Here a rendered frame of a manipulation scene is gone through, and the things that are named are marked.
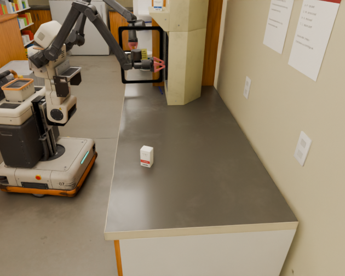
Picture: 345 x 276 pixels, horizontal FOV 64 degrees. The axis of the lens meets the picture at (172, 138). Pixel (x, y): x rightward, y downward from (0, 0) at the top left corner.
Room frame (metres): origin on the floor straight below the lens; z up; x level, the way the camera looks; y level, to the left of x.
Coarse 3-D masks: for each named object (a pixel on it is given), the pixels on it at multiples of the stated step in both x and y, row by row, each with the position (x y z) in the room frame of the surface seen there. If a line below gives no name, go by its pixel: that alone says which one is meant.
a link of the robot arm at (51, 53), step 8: (72, 8) 1.76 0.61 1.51; (80, 8) 1.76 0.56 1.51; (88, 8) 1.76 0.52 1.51; (72, 16) 1.77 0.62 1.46; (64, 24) 1.78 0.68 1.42; (72, 24) 1.78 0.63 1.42; (64, 32) 1.78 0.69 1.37; (56, 40) 1.78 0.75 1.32; (64, 40) 1.79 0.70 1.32; (48, 48) 1.78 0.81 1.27; (56, 48) 1.78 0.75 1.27; (48, 56) 1.77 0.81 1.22; (56, 56) 1.77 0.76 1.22
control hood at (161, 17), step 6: (150, 12) 1.70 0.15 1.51; (156, 12) 1.71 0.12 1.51; (162, 12) 1.71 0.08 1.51; (168, 12) 1.72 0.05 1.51; (156, 18) 1.69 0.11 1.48; (162, 18) 1.69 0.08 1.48; (168, 18) 1.70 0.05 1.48; (162, 24) 1.69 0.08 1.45; (168, 24) 1.70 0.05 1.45; (168, 30) 1.70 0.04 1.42
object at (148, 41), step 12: (132, 36) 1.96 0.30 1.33; (144, 36) 1.98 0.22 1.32; (156, 36) 1.99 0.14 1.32; (132, 48) 1.96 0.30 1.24; (144, 48) 1.98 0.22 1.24; (156, 48) 1.99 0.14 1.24; (156, 60) 1.99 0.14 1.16; (132, 72) 1.96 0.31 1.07; (144, 72) 1.98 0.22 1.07; (156, 72) 1.99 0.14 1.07
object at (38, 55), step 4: (40, 52) 1.80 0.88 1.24; (32, 56) 1.79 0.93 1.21; (36, 56) 1.79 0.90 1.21; (40, 56) 1.79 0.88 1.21; (44, 56) 1.79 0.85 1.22; (32, 60) 1.76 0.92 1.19; (36, 60) 1.78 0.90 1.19; (40, 60) 1.78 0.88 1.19; (44, 60) 1.79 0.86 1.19; (36, 64) 1.76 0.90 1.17; (40, 64) 1.79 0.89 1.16; (44, 64) 1.82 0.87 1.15
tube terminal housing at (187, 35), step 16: (176, 0) 1.70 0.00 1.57; (192, 0) 1.73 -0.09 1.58; (208, 0) 1.86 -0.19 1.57; (176, 16) 1.70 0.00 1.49; (192, 16) 1.74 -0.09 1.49; (176, 32) 1.70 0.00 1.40; (192, 32) 1.75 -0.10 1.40; (176, 48) 1.70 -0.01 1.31; (192, 48) 1.76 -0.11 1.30; (176, 64) 1.70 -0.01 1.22; (192, 64) 1.77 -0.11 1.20; (176, 80) 1.70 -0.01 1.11; (192, 80) 1.78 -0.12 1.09; (176, 96) 1.71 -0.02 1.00; (192, 96) 1.79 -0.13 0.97
